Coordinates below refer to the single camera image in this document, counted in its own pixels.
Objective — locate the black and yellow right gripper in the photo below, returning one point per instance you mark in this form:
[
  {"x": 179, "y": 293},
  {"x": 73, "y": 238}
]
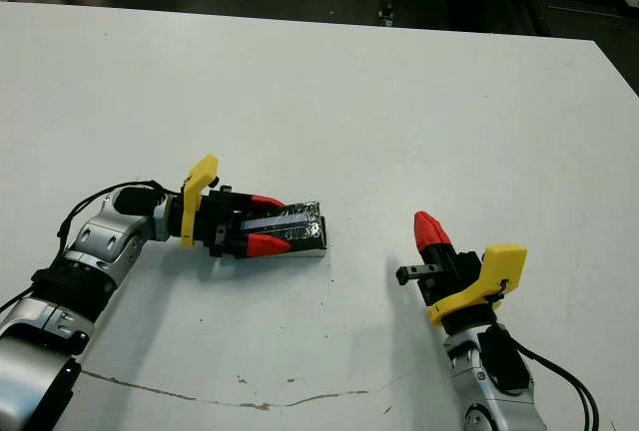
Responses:
[{"x": 499, "y": 266}]

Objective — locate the black and yellow left gripper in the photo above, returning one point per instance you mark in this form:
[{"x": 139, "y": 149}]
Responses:
[{"x": 214, "y": 211}]

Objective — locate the glossy black box lid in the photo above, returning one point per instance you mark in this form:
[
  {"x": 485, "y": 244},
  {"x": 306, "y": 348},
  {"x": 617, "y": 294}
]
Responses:
[{"x": 304, "y": 221}]

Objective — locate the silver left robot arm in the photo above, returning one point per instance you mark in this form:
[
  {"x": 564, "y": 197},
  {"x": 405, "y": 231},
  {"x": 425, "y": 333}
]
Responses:
[{"x": 100, "y": 246}]

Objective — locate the white-lined camera box base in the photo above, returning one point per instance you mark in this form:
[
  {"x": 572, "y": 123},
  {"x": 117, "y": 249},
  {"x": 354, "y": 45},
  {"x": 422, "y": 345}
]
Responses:
[{"x": 312, "y": 253}]

